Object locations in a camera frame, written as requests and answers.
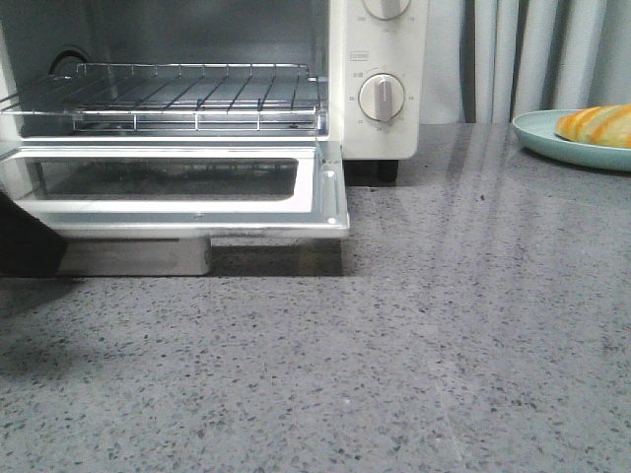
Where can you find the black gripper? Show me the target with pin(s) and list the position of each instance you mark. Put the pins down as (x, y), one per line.
(29, 248)

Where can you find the glass oven door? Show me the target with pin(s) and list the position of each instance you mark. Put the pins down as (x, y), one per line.
(134, 208)

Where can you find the striped croissant bread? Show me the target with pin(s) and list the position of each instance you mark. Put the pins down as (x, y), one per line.
(606, 125)

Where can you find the white Toshiba toaster oven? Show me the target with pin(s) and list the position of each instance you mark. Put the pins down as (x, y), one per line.
(338, 41)

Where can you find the lower white oven knob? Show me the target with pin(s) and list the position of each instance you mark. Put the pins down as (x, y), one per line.
(381, 97)

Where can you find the white oven knob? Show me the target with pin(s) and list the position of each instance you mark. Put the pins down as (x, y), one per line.
(381, 97)
(386, 10)

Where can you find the upper white oven knob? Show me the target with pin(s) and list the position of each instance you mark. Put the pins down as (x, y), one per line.
(386, 10)

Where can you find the grey white curtain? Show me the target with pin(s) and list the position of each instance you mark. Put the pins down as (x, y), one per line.
(521, 56)

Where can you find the teal round plate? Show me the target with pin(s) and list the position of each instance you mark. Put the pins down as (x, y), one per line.
(536, 131)

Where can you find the metal wire oven rack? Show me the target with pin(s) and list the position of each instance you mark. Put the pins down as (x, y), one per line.
(173, 99)

